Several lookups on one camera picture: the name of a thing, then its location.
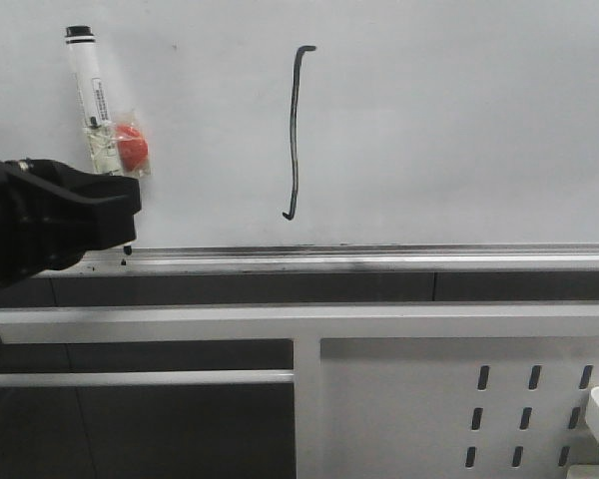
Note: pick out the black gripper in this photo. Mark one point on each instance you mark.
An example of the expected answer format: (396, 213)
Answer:
(51, 215)

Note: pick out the white whiteboard marker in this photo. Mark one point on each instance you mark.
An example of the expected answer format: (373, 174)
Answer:
(98, 125)

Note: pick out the aluminium whiteboard tray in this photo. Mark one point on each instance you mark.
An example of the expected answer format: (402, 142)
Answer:
(334, 259)

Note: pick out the red round magnet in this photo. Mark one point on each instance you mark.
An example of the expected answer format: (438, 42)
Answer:
(132, 147)

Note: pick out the white whiteboard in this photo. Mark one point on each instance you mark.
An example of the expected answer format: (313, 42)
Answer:
(328, 122)

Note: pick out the white metal pegboard frame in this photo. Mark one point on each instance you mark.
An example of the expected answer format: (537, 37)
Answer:
(327, 391)

